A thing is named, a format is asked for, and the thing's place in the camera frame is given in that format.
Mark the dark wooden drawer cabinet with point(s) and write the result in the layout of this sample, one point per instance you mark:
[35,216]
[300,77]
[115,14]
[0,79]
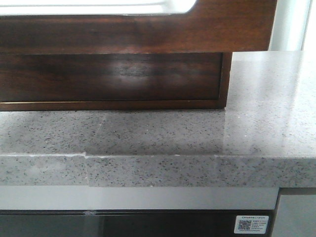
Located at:
[114,81]

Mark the white QR code sticker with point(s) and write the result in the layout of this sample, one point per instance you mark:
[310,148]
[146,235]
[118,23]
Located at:
[251,224]

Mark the white pleated curtain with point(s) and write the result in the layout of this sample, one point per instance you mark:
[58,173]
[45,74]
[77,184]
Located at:
[294,26]

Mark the grey cabinet panel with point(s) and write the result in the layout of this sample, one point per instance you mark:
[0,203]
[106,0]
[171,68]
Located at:
[295,213]

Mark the black glass appliance door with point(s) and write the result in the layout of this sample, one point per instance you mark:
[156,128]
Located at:
[126,223]

